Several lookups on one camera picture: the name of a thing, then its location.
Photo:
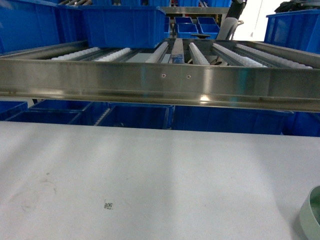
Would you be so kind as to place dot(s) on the blue bin under shelf left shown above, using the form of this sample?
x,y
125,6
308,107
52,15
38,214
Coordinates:
x,y
46,117

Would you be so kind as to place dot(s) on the blue bin under shelf centre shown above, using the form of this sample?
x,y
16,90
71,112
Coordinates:
x,y
142,116

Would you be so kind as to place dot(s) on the steel roller shelf rack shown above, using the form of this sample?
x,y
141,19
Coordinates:
x,y
191,72

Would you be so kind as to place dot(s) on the blue bin far left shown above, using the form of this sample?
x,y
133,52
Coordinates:
x,y
27,24

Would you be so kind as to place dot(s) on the blue bin under shelf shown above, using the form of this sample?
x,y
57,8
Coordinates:
x,y
46,117
229,120
142,116

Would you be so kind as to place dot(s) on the grey office chair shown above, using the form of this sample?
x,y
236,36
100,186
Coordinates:
x,y
228,28

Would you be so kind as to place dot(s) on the blue bin under shelf right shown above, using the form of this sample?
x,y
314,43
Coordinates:
x,y
229,120

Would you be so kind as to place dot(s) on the large blue plastic bin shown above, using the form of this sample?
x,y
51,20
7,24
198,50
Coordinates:
x,y
135,27

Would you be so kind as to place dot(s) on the small blue background bin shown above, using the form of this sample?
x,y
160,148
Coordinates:
x,y
186,31
209,29

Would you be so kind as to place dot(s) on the small QR code sticker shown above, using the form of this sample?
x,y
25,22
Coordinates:
x,y
108,205

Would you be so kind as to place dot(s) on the pale green bowl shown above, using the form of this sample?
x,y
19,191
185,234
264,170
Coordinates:
x,y
309,215

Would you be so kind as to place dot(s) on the blue bin far right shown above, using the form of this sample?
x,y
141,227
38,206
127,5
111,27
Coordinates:
x,y
299,30

